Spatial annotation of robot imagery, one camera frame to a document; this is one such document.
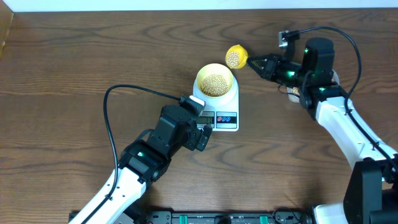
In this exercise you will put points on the yellow measuring scoop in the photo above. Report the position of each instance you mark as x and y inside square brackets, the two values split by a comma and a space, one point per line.
[243, 55]

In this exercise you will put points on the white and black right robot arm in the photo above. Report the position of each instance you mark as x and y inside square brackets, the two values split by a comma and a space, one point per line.
[371, 195]

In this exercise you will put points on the cardboard box wall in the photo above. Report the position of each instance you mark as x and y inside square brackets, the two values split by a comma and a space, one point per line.
[6, 18]

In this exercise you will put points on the soybeans in bowl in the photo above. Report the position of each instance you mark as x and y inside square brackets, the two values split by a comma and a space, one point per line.
[214, 85]

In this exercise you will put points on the white digital kitchen scale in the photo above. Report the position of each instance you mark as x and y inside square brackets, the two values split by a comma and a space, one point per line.
[221, 112]

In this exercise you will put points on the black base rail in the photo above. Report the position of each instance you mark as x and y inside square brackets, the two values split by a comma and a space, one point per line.
[167, 217]

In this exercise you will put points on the soybeans in scoop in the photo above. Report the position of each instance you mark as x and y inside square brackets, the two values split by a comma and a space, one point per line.
[232, 59]

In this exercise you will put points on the clear plastic container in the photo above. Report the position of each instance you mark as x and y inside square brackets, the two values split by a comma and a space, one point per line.
[296, 99]

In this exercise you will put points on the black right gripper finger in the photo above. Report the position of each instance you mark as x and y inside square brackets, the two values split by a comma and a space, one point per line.
[261, 68]
[264, 58]

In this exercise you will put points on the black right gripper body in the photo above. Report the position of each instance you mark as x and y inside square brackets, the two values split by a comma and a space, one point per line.
[287, 72]

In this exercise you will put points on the pile of soybeans in container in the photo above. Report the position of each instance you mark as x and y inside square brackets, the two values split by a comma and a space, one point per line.
[295, 91]

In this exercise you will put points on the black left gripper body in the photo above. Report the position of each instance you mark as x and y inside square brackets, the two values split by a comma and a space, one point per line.
[191, 140]

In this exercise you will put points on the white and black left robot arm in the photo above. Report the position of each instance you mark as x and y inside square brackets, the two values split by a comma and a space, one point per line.
[144, 161]

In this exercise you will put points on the pale yellow plastic bowl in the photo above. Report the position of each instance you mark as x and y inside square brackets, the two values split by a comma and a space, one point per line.
[214, 68]

